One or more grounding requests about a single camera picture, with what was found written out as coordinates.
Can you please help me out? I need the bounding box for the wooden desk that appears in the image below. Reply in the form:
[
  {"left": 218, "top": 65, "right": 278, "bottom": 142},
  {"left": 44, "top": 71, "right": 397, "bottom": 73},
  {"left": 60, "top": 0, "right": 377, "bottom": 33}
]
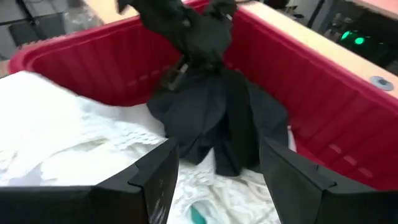
[{"left": 83, "top": 0, "right": 398, "bottom": 100}]

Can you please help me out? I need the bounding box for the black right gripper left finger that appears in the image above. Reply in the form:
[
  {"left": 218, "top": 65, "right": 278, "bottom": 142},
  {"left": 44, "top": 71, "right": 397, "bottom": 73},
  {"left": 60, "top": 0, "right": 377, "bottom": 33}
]
[{"left": 0, "top": 138, "right": 180, "bottom": 224}]

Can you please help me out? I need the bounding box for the grey desk cable grommet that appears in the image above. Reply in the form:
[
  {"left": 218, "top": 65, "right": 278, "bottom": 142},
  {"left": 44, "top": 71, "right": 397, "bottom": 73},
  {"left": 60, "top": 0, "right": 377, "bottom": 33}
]
[{"left": 369, "top": 75, "right": 395, "bottom": 91}]

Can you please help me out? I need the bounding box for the white lace garment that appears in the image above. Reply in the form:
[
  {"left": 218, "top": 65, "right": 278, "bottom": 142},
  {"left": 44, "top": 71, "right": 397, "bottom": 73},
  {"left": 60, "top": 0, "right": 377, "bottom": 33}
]
[{"left": 0, "top": 70, "right": 296, "bottom": 224}]

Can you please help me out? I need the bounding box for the red plastic laundry bin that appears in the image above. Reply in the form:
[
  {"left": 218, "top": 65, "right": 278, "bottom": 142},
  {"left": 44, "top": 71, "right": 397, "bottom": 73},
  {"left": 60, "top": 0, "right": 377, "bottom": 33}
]
[{"left": 8, "top": 0, "right": 398, "bottom": 191}]

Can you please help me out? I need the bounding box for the teal garment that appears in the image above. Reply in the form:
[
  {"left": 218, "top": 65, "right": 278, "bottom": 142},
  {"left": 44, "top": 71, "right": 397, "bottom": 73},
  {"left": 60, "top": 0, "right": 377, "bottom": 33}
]
[{"left": 188, "top": 205, "right": 208, "bottom": 224}]

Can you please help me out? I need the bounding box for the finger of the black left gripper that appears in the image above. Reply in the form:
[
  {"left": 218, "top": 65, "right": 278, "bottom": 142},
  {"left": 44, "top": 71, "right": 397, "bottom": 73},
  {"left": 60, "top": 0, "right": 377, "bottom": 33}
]
[{"left": 160, "top": 55, "right": 190, "bottom": 91}]

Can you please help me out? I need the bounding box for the black computer with green lights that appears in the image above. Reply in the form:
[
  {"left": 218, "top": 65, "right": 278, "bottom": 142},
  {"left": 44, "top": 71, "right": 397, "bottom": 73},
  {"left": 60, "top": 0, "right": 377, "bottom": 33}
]
[{"left": 323, "top": 0, "right": 398, "bottom": 75}]

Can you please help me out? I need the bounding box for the black t-shirt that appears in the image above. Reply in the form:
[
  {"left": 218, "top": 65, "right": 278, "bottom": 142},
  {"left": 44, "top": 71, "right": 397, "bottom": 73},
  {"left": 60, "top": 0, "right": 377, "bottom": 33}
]
[{"left": 146, "top": 62, "right": 290, "bottom": 177}]

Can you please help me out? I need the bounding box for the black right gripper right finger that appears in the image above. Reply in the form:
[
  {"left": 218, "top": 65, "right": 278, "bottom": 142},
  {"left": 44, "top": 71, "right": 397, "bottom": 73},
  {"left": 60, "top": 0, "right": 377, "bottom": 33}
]
[{"left": 262, "top": 138, "right": 398, "bottom": 224}]

